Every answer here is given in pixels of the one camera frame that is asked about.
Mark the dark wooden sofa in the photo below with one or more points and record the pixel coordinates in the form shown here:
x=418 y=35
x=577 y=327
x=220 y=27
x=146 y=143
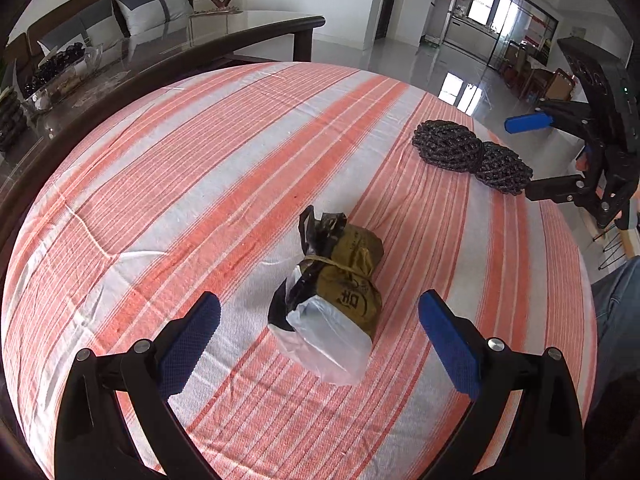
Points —
x=48 y=26

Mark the blue jeans leg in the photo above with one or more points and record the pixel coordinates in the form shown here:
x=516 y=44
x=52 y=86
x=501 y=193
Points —
x=616 y=300

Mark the grey white cushion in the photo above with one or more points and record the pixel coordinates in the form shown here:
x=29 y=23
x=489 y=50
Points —
x=95 y=26
x=143 y=15

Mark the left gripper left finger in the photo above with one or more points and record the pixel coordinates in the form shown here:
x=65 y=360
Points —
x=182 y=341

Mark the orange striped tablecloth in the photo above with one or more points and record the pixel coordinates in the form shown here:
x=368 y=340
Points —
x=199 y=186

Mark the black foam fruit net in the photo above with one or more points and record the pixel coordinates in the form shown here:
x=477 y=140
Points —
x=453 y=147

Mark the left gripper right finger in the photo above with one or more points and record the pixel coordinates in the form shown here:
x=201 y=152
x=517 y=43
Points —
x=456 y=341

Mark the olive bag trash bundle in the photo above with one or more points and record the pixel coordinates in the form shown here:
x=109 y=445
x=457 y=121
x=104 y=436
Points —
x=325 y=314

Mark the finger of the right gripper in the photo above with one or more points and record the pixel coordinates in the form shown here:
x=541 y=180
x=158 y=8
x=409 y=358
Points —
x=558 y=189
x=527 y=122

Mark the dark wooden coffee table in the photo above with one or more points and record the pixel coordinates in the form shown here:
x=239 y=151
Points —
x=33 y=145

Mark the glass fruit bowl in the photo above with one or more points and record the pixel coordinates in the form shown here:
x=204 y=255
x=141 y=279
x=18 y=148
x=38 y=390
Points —
x=59 y=74

